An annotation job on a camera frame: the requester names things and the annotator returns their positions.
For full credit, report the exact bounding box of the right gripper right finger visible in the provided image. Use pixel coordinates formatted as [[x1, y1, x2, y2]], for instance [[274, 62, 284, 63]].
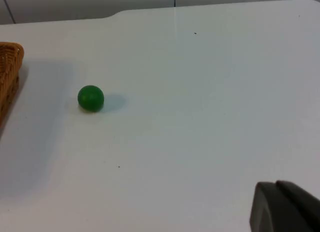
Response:
[[275, 180, 320, 232]]

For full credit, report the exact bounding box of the green ball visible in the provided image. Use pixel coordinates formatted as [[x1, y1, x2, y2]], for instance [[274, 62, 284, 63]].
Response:
[[77, 85, 105, 113]]

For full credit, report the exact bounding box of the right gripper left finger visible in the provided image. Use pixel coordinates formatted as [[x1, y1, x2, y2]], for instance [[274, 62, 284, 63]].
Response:
[[249, 181, 315, 232]]

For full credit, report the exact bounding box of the pale brown wicker basket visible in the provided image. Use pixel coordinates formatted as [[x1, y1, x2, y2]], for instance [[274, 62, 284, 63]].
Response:
[[0, 42, 25, 130]]

